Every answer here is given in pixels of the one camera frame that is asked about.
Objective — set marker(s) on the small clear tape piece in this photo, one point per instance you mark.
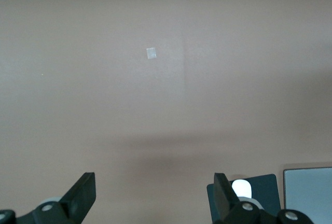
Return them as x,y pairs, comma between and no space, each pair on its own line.
151,53

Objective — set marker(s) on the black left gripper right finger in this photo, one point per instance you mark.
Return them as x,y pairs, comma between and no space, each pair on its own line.
225,203

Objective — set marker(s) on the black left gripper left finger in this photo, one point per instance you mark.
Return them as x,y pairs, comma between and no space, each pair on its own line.
75,203

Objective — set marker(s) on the white computer mouse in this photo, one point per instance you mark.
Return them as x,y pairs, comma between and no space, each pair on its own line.
242,187

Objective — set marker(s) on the silver closed laptop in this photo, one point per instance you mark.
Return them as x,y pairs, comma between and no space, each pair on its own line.
308,195

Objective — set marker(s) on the black mouse pad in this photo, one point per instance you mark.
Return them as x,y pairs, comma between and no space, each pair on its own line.
264,193

